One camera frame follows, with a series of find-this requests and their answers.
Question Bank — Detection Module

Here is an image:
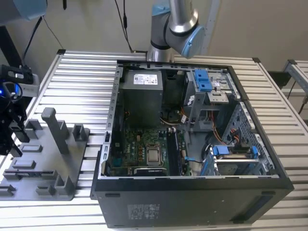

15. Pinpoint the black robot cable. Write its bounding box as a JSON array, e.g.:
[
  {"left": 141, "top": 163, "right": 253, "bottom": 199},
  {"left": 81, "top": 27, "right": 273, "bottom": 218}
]
[{"left": 23, "top": 0, "right": 135, "bottom": 66}]

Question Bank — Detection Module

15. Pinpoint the grey plastic parts rack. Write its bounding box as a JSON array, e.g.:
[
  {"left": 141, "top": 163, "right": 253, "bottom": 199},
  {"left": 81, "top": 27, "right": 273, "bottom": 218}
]
[{"left": 0, "top": 107, "right": 91, "bottom": 202}]

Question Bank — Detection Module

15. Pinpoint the metal slat side table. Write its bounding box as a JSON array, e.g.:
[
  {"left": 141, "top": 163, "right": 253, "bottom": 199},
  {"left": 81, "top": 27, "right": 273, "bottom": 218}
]
[{"left": 282, "top": 59, "right": 308, "bottom": 97}]

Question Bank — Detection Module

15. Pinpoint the thin black wall cable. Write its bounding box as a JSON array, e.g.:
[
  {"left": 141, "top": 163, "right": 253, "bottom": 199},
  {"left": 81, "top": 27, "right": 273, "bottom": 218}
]
[{"left": 42, "top": 16, "right": 65, "bottom": 51}]

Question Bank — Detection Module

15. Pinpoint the dark RAM stick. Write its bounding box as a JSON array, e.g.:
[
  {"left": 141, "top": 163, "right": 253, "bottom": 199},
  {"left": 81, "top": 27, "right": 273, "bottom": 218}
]
[
  {"left": 175, "top": 131, "right": 182, "bottom": 176},
  {"left": 3, "top": 169, "right": 56, "bottom": 180}
]

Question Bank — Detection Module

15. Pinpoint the silver CPU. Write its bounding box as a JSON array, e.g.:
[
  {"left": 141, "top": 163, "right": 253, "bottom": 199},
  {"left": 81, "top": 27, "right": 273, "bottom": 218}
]
[{"left": 147, "top": 149, "right": 161, "bottom": 166}]

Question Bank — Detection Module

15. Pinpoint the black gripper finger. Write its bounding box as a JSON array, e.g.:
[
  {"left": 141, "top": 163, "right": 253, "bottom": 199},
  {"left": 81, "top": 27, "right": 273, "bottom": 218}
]
[
  {"left": 8, "top": 109, "right": 31, "bottom": 143},
  {"left": 0, "top": 129, "right": 22, "bottom": 157}
]

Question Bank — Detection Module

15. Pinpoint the blue drive carrier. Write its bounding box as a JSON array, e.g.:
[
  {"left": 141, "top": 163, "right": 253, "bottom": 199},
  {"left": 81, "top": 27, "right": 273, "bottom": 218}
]
[{"left": 194, "top": 69, "right": 212, "bottom": 92}]

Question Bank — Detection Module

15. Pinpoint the orange wire bundle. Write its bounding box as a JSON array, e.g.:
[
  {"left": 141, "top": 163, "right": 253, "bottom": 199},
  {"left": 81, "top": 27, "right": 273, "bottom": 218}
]
[{"left": 208, "top": 110, "right": 226, "bottom": 144}]

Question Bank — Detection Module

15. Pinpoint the hard disk in blue carrier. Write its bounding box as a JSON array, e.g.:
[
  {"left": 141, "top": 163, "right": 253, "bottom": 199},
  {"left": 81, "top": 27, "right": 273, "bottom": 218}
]
[{"left": 211, "top": 145, "right": 260, "bottom": 176}]

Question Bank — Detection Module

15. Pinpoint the grey metal drive cage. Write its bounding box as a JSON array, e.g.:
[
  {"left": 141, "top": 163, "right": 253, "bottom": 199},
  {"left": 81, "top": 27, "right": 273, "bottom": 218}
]
[{"left": 184, "top": 68, "right": 238, "bottom": 132}]

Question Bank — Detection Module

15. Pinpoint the black graphics card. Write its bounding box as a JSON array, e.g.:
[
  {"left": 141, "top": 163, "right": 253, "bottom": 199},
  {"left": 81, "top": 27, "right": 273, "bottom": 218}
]
[{"left": 133, "top": 167, "right": 167, "bottom": 177}]

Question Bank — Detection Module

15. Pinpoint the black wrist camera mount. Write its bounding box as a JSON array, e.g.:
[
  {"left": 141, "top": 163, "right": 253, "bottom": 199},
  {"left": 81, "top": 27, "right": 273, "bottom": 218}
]
[{"left": 0, "top": 64, "right": 34, "bottom": 84}]

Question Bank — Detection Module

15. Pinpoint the black open PC case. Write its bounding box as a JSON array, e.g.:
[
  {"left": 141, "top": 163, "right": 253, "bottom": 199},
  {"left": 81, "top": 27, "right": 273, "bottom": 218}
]
[{"left": 90, "top": 59, "right": 295, "bottom": 229}]

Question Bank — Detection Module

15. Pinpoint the green motherboard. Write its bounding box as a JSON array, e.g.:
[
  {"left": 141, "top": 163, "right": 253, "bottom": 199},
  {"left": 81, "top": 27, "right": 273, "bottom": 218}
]
[{"left": 109, "top": 128, "right": 193, "bottom": 178}]

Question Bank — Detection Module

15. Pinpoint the grey power supply unit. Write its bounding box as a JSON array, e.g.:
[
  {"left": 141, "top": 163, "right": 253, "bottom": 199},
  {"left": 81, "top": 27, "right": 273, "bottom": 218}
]
[{"left": 119, "top": 71, "right": 164, "bottom": 128}]

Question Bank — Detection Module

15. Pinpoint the black stand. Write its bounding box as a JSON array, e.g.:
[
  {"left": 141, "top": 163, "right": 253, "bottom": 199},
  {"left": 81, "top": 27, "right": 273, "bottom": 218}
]
[{"left": 0, "top": 24, "right": 25, "bottom": 67}]

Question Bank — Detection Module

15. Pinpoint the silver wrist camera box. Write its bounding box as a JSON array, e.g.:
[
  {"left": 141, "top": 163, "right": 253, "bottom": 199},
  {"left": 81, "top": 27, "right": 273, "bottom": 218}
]
[{"left": 17, "top": 73, "right": 40, "bottom": 97}]

